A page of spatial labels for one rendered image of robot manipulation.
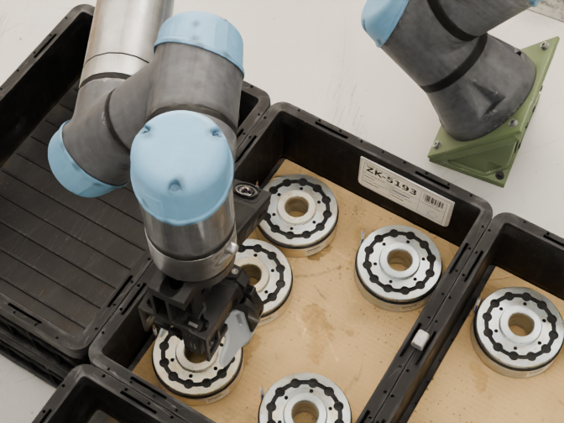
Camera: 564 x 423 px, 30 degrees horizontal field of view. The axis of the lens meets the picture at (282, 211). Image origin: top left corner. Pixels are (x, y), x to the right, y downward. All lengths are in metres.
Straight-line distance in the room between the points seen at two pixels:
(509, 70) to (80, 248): 0.61
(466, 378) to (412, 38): 0.44
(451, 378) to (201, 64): 0.55
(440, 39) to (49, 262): 0.57
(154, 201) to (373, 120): 0.82
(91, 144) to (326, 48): 0.76
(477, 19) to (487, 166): 0.24
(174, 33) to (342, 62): 0.77
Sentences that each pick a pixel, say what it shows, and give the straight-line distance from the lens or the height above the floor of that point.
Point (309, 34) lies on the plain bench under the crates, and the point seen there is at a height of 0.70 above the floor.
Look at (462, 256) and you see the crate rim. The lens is 1.20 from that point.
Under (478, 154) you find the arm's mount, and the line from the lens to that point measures 1.49.
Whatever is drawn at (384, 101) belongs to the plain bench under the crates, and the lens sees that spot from 1.58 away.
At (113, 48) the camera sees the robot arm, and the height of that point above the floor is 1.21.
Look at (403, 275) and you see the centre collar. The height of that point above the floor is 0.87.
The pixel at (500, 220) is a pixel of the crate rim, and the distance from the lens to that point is 1.23.
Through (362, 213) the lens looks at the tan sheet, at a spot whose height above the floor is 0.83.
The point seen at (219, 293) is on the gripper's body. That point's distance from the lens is 0.96.
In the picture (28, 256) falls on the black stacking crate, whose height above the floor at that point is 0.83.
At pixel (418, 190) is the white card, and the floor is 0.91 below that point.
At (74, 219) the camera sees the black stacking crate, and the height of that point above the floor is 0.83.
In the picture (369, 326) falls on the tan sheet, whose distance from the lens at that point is 1.26.
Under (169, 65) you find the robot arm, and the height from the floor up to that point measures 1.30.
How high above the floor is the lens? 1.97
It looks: 60 degrees down
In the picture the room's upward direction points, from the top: straight up
